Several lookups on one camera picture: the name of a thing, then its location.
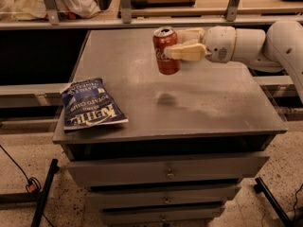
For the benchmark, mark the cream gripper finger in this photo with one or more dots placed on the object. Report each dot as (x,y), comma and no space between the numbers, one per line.
(188,52)
(190,36)

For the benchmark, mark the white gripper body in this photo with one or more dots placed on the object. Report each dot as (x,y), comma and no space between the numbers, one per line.
(220,44)

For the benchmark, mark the red coke can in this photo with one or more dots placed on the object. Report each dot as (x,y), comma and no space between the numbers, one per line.
(163,37)

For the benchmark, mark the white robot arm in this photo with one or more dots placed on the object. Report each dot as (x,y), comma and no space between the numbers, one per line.
(278,48)

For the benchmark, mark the grey drawer cabinet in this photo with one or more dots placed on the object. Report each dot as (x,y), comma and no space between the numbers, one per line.
(205,108)

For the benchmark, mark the blue Kettle chips bag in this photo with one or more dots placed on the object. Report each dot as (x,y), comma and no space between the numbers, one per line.
(88,104)

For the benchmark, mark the white cloth on shelf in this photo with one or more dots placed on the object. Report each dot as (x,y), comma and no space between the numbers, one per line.
(28,10)

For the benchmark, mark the middle grey drawer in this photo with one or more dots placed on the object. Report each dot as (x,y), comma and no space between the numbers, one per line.
(163,196)

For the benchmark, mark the grey drawer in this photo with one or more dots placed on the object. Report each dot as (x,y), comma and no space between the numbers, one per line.
(167,169)
(163,196)
(161,214)

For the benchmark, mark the black stand leg right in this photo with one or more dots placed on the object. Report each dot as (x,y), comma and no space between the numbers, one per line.
(261,187)

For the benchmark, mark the black stand leg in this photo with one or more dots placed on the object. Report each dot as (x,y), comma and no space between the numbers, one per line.
(261,187)
(53,169)

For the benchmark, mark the top grey drawer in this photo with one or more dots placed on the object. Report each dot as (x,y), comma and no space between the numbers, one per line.
(167,169)

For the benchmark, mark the bottom grey drawer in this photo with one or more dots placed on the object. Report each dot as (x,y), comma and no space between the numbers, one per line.
(161,214)

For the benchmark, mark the black stand leg left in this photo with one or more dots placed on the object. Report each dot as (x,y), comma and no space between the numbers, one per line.
(53,169)

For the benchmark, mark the grey metal bracket right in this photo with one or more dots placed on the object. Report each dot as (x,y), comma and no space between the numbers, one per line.
(231,10)

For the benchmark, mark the grey metal bracket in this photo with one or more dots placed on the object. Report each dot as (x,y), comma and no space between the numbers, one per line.
(126,11)
(231,10)
(51,11)

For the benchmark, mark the grey metal bracket middle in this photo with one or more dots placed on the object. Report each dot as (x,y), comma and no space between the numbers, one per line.
(126,11)

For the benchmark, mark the grey metal bracket left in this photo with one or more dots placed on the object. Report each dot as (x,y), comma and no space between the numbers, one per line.
(51,11)

